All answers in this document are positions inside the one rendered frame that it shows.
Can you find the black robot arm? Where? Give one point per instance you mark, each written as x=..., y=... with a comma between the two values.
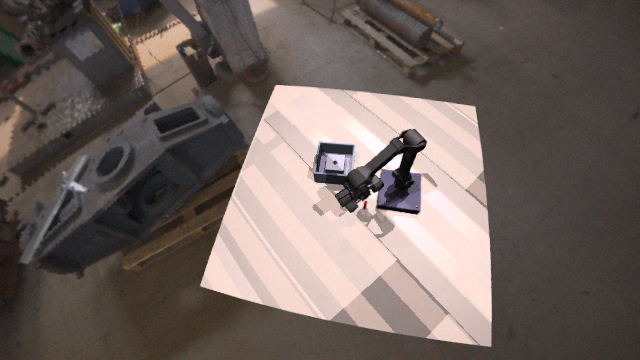
x=357, y=180

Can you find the white plate with hole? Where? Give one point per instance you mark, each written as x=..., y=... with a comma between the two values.
x=335, y=164

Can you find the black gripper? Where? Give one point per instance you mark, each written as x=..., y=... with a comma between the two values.
x=375, y=186

